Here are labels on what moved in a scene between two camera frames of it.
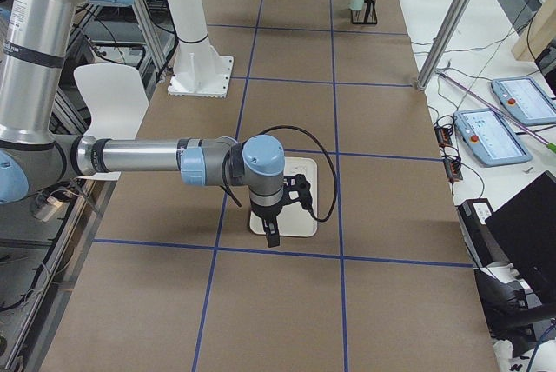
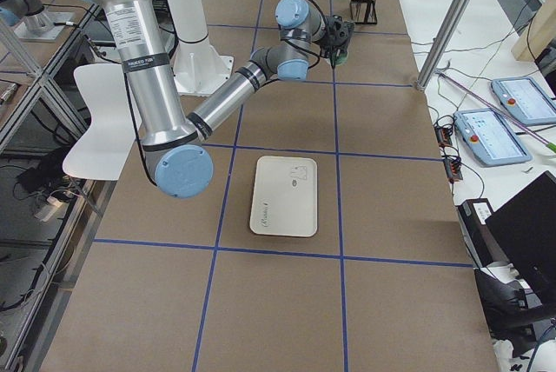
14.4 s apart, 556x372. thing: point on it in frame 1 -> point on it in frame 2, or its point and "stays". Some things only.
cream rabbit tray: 294,218 stays
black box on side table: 473,215 stays
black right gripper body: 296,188 -> 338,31
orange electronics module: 443,136 stays
